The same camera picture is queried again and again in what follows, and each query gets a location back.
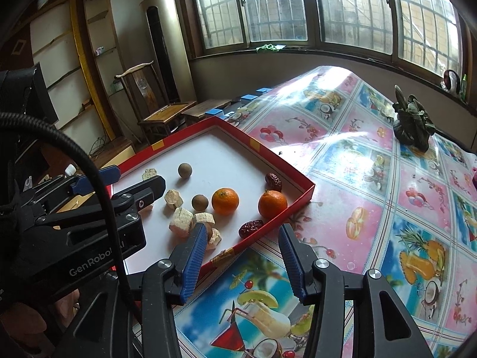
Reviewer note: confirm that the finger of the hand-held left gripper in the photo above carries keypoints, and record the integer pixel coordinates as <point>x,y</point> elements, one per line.
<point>100,176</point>
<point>145,190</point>

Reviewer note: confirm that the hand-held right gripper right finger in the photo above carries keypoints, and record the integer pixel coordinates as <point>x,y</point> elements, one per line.
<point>292,264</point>

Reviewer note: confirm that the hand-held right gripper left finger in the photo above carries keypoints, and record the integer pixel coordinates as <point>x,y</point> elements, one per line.
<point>193,261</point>

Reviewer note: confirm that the beige bread chunk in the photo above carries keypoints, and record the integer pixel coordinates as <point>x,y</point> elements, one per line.
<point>180,220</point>

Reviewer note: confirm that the layered beige cake block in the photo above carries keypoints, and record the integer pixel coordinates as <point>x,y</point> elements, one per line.
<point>203,218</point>

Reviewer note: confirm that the brown longan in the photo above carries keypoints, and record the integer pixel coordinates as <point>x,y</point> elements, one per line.
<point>184,170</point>
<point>199,202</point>

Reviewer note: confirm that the red date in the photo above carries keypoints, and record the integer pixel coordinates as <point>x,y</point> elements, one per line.
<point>274,182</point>
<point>250,228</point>

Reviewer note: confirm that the orange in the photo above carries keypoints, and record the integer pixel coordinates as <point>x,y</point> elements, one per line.
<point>272,204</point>
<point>225,201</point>

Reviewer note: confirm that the red cardboard tray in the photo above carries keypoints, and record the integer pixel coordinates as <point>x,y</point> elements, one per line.
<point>223,153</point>

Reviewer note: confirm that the person's left hand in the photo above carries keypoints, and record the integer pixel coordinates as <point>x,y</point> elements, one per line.
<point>70,301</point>

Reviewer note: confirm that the low wooden cabinet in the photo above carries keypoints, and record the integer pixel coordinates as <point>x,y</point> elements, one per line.
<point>115,149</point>

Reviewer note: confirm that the wooden chair with light seat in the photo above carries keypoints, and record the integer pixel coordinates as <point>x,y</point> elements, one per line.
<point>164,113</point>

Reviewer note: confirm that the brown wooden stool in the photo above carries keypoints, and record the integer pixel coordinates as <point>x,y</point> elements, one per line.
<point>207,108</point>

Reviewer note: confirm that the blue box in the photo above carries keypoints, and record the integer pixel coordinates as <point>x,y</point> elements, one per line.
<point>264,90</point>
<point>214,112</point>
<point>249,97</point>

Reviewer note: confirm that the tall wooden shelf cabinet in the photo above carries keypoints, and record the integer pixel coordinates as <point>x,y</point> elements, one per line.
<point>56,63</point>

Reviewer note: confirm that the floor-standing air conditioner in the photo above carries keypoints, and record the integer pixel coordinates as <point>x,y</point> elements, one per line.
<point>164,48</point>

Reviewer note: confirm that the green cloth scrap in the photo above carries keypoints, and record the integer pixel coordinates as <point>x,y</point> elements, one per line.
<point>267,47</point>

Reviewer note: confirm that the green leafy vegetable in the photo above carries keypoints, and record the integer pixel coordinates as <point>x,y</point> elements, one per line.
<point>413,119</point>

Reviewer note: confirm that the over-ear headphones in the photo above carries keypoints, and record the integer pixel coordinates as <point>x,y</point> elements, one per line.
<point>445,84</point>

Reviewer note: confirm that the green bottle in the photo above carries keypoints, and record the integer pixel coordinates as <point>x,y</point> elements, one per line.
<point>464,87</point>

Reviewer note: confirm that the metal-framed barred window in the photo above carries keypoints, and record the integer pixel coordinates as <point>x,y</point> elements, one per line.
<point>354,3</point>

